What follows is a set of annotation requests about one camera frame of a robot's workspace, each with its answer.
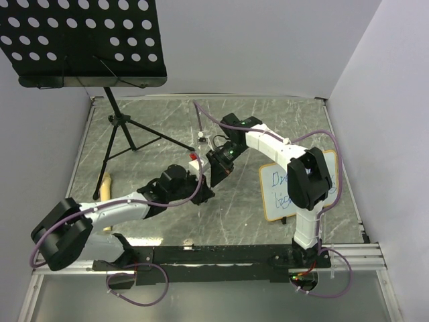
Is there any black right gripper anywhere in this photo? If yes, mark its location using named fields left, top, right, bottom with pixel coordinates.
left=206, top=141, right=247, bottom=188

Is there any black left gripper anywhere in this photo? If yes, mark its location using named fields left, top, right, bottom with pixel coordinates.
left=168, top=169, right=215, bottom=205

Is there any yellow framed small whiteboard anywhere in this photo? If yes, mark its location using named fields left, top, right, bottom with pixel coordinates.
left=259, top=150, right=339, bottom=222

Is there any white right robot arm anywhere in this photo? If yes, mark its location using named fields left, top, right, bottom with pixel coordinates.
left=206, top=113, right=332, bottom=268

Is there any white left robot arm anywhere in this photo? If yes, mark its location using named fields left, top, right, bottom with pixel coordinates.
left=30, top=164, right=215, bottom=271

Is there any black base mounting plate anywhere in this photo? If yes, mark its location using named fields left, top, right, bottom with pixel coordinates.
left=93, top=244, right=331, bottom=286

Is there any wooden rolling pin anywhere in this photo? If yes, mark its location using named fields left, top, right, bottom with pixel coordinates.
left=99, top=172, right=113, bottom=232

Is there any black perforated music stand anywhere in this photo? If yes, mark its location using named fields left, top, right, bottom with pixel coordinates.
left=0, top=0, right=195, bottom=199

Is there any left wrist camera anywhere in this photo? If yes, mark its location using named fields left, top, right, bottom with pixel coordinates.
left=188, top=152, right=210, bottom=176

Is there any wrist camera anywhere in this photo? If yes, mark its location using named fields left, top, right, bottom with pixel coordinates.
left=197, top=131, right=210, bottom=144
left=188, top=152, right=210, bottom=176

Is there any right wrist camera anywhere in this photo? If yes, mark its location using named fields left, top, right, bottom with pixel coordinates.
left=197, top=131, right=210, bottom=144

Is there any aluminium rail frame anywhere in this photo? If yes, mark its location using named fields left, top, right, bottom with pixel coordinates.
left=16, top=95, right=403, bottom=322

